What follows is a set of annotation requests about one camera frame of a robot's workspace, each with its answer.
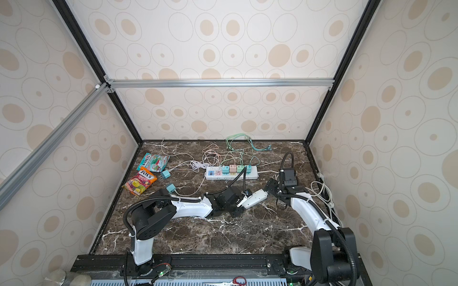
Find lilac cable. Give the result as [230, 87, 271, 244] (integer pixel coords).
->
[169, 158, 210, 172]

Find teal charger plug small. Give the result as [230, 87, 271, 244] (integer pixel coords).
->
[161, 170, 171, 179]

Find red handled scissors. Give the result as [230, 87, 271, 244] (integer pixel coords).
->
[203, 276, 247, 286]

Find teal multi-head cable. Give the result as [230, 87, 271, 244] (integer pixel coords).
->
[246, 141, 273, 167]

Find light green charger plug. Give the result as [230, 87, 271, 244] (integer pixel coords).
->
[236, 165, 245, 173]

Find light green cable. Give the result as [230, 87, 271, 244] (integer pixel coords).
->
[225, 133, 253, 166]

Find diagonal aluminium rail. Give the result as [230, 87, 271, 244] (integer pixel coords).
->
[1, 83, 108, 209]

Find teal candy bag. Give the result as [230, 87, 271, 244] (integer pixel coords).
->
[137, 153, 170, 173]

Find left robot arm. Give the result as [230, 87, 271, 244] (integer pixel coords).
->
[123, 167, 249, 266]

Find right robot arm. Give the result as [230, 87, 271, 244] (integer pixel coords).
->
[266, 151, 360, 286]

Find white USB cable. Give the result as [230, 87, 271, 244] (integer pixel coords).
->
[171, 160, 226, 198]

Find horizontal aluminium rail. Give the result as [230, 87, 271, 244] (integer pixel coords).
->
[104, 77, 335, 88]

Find white multicolour power strip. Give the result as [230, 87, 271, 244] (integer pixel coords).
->
[205, 165, 259, 181]

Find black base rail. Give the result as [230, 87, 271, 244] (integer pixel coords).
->
[70, 252, 373, 286]

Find orange Fox's candy bag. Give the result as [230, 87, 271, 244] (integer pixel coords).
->
[122, 167, 157, 196]

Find pink multi-head cable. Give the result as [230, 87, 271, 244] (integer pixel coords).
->
[200, 142, 231, 168]

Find white power cords bundle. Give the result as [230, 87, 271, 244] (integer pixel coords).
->
[257, 169, 346, 230]

